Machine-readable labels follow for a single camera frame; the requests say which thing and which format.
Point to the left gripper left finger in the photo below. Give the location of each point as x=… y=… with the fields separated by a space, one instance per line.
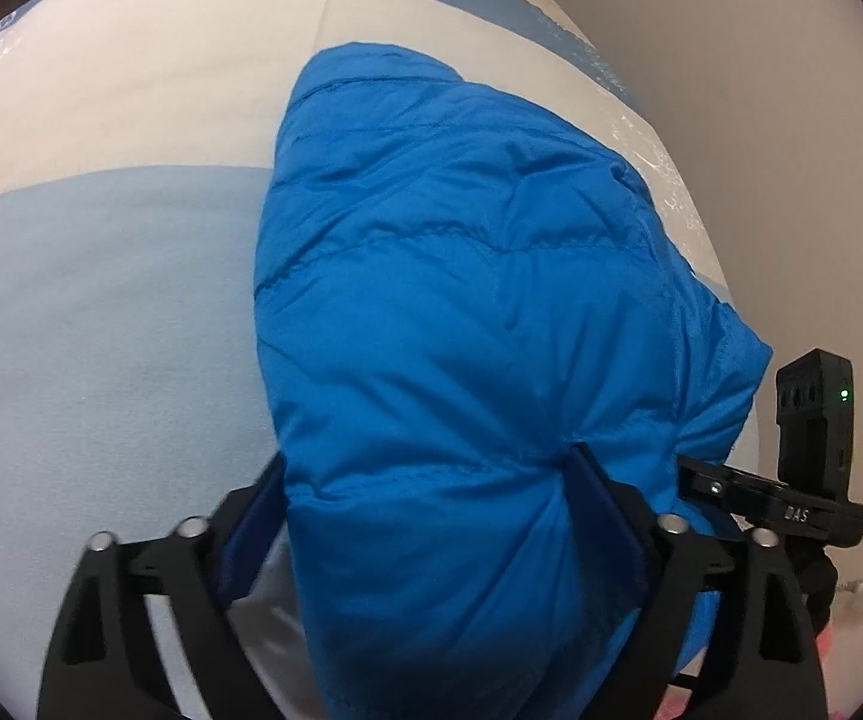
x=103 y=659

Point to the blue puffer jacket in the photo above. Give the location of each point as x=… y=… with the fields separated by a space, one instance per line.
x=461 y=303

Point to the blue and white bed sheet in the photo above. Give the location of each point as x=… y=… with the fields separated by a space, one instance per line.
x=136 y=141

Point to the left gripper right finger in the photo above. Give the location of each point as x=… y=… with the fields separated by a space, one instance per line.
x=707 y=600

